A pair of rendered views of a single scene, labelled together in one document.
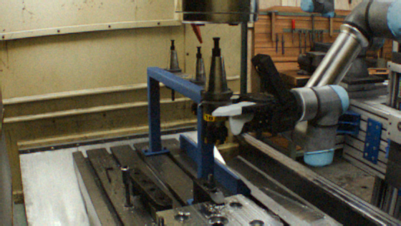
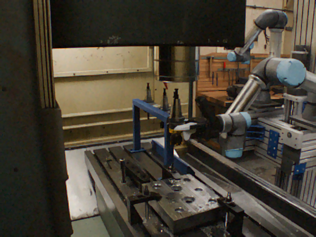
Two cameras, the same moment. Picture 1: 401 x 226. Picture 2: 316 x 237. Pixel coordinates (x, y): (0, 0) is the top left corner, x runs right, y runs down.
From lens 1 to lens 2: 0.27 m
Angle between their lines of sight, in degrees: 2
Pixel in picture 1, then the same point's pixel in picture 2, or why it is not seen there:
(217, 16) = (177, 79)
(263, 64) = (201, 102)
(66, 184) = (79, 171)
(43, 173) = not seen: hidden behind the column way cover
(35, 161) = not seen: hidden behind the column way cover
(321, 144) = (235, 145)
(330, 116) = (240, 130)
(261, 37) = (202, 74)
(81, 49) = (89, 86)
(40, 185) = not seen: hidden behind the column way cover
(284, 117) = (213, 130)
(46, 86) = (66, 109)
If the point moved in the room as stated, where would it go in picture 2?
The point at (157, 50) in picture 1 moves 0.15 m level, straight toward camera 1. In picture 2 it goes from (136, 87) to (137, 90)
